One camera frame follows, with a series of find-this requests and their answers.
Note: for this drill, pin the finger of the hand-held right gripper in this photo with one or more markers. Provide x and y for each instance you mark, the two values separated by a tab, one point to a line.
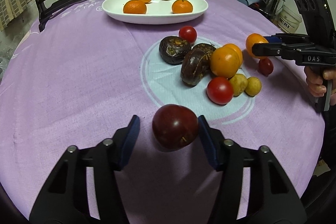
270	50
273	39

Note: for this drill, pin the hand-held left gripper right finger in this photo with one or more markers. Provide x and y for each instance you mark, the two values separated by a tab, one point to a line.
206	134

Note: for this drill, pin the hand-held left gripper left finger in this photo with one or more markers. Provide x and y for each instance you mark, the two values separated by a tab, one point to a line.
132	132

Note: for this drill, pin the red cherry tomato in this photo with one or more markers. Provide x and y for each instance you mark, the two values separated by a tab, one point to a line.
265	66
187	33

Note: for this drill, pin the orange tangerine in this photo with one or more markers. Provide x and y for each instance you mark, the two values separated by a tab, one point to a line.
253	40

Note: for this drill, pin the large orange persimmon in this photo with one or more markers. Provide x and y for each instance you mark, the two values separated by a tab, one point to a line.
224	61
237	52

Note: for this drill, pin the dark red round fruit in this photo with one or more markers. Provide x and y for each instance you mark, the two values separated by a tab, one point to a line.
173	127

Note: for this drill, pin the small yellow fruit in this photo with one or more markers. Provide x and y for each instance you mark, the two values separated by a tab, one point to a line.
238	84
253	86

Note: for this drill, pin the large red tomato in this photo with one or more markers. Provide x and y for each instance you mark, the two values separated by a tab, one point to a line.
220	90

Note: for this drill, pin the dark purple mangosteen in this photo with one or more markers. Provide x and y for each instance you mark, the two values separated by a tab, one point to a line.
203	47
193	67
173	52

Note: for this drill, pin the white oval plate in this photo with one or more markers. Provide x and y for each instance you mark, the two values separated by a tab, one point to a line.
157	16

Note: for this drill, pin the person's right hand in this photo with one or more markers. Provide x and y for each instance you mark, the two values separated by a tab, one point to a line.
315	82

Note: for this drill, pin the white plastic bucket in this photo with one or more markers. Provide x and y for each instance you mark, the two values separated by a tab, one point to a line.
288	19

